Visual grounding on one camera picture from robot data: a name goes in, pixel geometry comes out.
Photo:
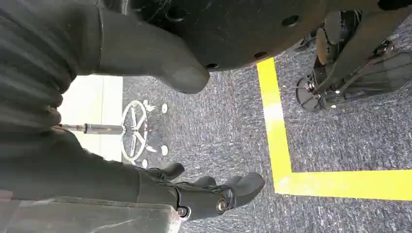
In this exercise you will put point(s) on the pale grey box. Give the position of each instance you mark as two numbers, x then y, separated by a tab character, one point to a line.
80	217

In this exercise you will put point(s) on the yellow floor tape strip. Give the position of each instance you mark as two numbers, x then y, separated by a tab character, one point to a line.
273	122

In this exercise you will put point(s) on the chrome stool column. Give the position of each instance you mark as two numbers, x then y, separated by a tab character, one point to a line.
96	129

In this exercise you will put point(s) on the black robot body shell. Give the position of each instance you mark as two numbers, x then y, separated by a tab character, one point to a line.
231	29

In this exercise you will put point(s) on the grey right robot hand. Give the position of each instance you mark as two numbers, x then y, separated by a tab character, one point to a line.
141	48

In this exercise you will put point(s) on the black robot leg and foot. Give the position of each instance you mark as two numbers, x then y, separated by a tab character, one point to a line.
360	70

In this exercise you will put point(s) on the ribbed grey right arm sleeve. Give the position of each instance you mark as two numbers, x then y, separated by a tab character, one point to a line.
32	64

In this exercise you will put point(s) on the white stool base with casters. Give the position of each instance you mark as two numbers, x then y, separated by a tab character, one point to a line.
134	132

